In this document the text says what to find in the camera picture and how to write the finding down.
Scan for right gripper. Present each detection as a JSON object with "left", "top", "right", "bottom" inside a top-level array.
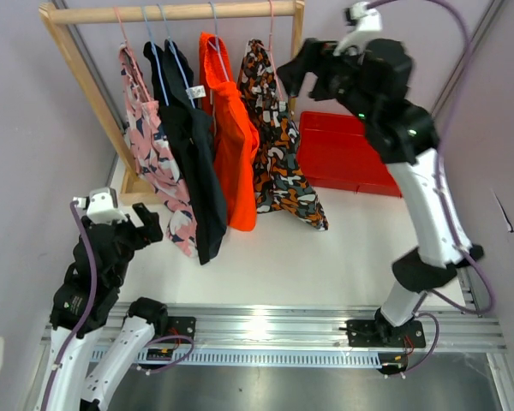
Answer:
[{"left": 276, "top": 39, "right": 377, "bottom": 125}]

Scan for blue hanger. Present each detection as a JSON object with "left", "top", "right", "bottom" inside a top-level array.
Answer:
[
  {"left": 156, "top": 3, "right": 195, "bottom": 109},
  {"left": 140, "top": 6, "right": 169, "bottom": 106},
  {"left": 208, "top": 1, "right": 230, "bottom": 81}
]

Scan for orange camouflage shorts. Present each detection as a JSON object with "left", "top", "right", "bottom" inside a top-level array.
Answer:
[{"left": 237, "top": 39, "right": 329, "bottom": 231}]

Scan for dark navy shorts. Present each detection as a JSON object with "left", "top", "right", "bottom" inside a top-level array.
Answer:
[{"left": 159, "top": 40, "right": 227, "bottom": 265}]

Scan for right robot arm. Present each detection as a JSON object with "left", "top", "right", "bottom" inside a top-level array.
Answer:
[{"left": 278, "top": 38, "right": 484, "bottom": 346}]

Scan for pink shark print shorts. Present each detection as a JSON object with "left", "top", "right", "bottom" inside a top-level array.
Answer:
[{"left": 118, "top": 43, "right": 198, "bottom": 258}]

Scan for black shorts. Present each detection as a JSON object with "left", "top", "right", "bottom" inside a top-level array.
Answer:
[{"left": 143, "top": 41, "right": 170, "bottom": 106}]

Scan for wooden clothes rack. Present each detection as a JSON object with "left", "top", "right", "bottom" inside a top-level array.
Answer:
[{"left": 39, "top": 1, "right": 305, "bottom": 205}]

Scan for red plastic bin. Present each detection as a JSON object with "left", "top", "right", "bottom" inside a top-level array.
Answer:
[{"left": 297, "top": 111, "right": 402, "bottom": 198}]

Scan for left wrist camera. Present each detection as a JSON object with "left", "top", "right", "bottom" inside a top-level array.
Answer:
[{"left": 73, "top": 187, "right": 128, "bottom": 225}]

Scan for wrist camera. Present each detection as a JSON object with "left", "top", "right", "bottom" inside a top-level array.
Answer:
[
  {"left": 333, "top": 1, "right": 383, "bottom": 57},
  {"left": 73, "top": 187, "right": 128, "bottom": 225}
]

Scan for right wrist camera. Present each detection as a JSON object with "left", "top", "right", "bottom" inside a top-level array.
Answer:
[{"left": 333, "top": 1, "right": 383, "bottom": 57}]

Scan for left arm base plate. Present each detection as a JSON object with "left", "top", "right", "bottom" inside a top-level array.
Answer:
[{"left": 153, "top": 316, "right": 197, "bottom": 346}]

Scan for aluminium mounting rail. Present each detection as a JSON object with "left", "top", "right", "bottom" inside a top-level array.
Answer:
[{"left": 40, "top": 301, "right": 509, "bottom": 369}]

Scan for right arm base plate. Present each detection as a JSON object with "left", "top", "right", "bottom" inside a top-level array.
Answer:
[{"left": 339, "top": 319, "right": 426, "bottom": 348}]

